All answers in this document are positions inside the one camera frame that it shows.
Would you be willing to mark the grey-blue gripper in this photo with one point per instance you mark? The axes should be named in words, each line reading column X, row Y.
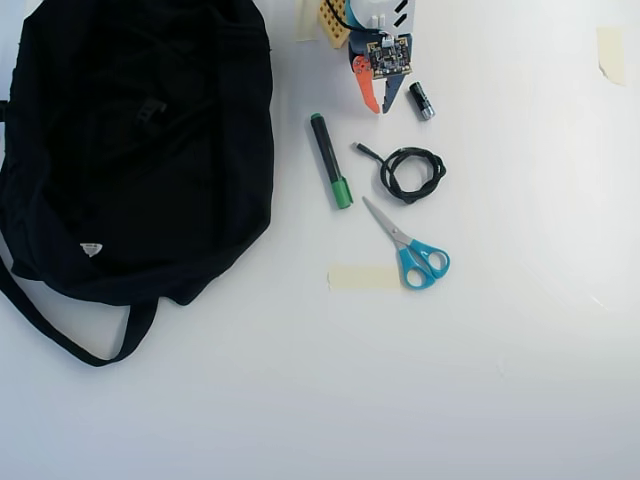
column 369, row 91

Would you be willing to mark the white grey teal robot arm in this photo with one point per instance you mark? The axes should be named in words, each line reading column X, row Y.
column 370, row 10

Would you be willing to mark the black fabric bag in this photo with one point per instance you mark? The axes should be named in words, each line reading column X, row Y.
column 125, row 200

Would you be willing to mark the small black cylinder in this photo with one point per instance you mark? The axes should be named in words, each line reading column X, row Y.
column 421, row 100

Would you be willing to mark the black marker with green cap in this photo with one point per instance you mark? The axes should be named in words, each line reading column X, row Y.
column 327, row 155

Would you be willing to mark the beige tape piece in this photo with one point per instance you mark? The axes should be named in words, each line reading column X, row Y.
column 305, row 22

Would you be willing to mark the long beige tape strip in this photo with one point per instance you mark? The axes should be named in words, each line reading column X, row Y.
column 360, row 278

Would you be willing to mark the beige tape piece torn edge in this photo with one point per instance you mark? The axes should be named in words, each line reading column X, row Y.
column 611, row 52

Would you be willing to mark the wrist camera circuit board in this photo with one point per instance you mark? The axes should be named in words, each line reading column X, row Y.
column 390, row 57

